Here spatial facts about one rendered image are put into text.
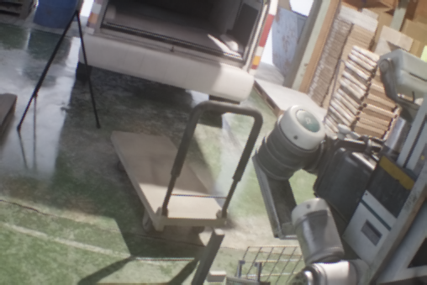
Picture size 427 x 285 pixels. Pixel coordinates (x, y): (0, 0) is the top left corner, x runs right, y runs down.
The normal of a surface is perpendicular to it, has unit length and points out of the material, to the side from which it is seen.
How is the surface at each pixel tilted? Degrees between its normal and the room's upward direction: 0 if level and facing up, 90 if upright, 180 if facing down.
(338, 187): 90
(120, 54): 87
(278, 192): 23
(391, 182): 90
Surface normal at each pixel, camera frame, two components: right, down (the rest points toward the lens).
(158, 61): 0.19, 0.36
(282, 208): 0.43, -0.63
